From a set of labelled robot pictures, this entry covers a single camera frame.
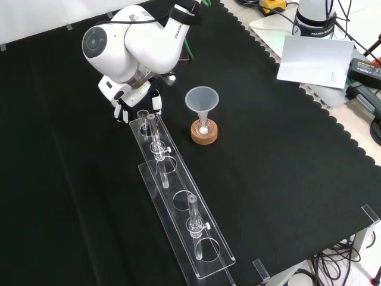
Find green cable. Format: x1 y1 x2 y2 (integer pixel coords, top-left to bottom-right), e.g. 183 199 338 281
182 37 196 64

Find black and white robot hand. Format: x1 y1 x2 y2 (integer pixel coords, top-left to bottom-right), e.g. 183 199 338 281
98 76 163 125

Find black tripod leg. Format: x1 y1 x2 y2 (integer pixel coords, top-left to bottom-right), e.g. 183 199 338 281
361 32 381 58

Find pale board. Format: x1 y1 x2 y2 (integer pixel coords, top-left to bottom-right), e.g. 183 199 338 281
248 8 355 108

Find black floor cable bundle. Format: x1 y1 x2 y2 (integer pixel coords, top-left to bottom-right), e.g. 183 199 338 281
297 232 377 286

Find clear glass weighing funnel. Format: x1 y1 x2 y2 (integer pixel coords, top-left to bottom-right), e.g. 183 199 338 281
136 109 150 141

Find round-bottom glass flask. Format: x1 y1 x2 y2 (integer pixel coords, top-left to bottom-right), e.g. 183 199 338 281
195 114 213 136

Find clear acrylic funnel stand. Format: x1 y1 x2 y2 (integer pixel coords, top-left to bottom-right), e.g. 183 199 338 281
129 111 238 286

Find black power adapter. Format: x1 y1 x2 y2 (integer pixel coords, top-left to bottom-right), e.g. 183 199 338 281
347 57 381 88

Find yellow stop button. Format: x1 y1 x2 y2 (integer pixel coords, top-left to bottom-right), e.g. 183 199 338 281
258 0 287 15

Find black grey plug block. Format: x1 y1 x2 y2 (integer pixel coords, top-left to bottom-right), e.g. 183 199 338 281
346 81 381 120

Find clear acrylic cloth clamp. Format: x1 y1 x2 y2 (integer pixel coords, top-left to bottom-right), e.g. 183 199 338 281
252 258 271 283
361 204 381 225

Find translucent plastic funnel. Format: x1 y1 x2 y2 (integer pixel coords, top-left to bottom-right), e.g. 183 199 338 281
185 86 220 120

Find black table cloth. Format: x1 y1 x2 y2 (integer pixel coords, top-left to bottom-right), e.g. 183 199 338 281
0 0 381 286

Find black stop button cable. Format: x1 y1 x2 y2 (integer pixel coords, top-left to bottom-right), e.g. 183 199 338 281
261 1 300 27

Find white paper card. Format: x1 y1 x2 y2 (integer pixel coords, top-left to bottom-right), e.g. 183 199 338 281
276 35 355 90

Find cork ring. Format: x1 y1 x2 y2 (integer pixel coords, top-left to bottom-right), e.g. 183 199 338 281
190 118 220 146

